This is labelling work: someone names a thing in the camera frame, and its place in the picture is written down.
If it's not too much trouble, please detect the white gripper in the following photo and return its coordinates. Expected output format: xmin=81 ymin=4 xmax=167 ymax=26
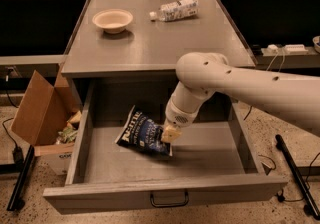
xmin=161 ymin=97 xmax=200 ymax=143

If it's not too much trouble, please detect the blue chip bag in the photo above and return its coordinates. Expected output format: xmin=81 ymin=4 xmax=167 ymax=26
xmin=115 ymin=106 xmax=172 ymax=156

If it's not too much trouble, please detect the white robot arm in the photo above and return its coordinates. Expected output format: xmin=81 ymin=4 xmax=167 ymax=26
xmin=161 ymin=52 xmax=320 ymax=143

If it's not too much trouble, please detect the open grey drawer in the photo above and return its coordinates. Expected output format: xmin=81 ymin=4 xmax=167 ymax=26
xmin=44 ymin=80 xmax=287 ymax=214

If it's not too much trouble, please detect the grey cabinet counter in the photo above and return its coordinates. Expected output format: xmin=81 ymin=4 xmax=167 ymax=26
xmin=61 ymin=0 xmax=257 ymax=102

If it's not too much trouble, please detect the brown cardboard box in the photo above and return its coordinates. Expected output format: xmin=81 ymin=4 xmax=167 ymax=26
xmin=11 ymin=65 xmax=82 ymax=175

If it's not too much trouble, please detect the white paper bowl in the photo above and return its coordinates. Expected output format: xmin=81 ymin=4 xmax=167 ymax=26
xmin=92 ymin=9 xmax=133 ymax=34

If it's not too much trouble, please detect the plastic water bottle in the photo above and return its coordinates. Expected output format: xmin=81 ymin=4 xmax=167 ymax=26
xmin=149 ymin=0 xmax=199 ymax=22

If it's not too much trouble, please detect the white power strip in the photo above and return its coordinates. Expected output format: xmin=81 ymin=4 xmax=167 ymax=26
xmin=265 ymin=44 xmax=308 ymax=55

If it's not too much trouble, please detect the black drawer handle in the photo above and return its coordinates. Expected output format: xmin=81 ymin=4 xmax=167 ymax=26
xmin=150 ymin=191 xmax=189 ymax=208

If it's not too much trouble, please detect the black right floor rail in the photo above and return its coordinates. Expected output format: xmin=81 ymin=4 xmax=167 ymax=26
xmin=275 ymin=134 xmax=320 ymax=220

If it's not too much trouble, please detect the black floor rail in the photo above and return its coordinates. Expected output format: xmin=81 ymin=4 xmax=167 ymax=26
xmin=275 ymin=134 xmax=320 ymax=220
xmin=7 ymin=146 xmax=34 ymax=212

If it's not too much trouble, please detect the black power adapter cable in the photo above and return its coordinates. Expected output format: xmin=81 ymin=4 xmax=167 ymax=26
xmin=1 ymin=117 xmax=25 ymax=166

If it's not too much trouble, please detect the black left floor rail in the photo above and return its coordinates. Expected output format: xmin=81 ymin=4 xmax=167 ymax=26
xmin=7 ymin=146 xmax=34 ymax=212

